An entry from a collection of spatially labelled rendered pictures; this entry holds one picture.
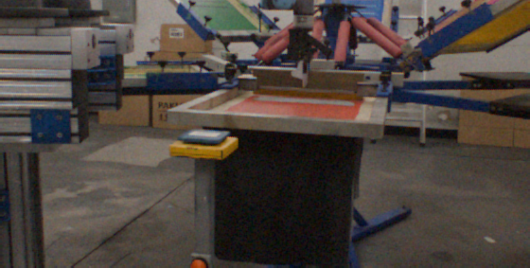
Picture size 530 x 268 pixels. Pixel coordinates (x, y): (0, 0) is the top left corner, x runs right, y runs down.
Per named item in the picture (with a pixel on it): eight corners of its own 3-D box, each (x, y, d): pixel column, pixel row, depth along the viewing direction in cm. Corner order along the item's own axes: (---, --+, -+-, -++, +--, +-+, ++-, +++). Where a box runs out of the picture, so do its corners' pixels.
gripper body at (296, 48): (291, 60, 209) (291, 26, 206) (313, 61, 207) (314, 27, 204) (286, 62, 201) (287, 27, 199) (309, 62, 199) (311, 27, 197)
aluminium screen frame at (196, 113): (382, 138, 142) (382, 124, 141) (167, 123, 155) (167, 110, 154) (389, 97, 217) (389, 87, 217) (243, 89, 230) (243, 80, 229)
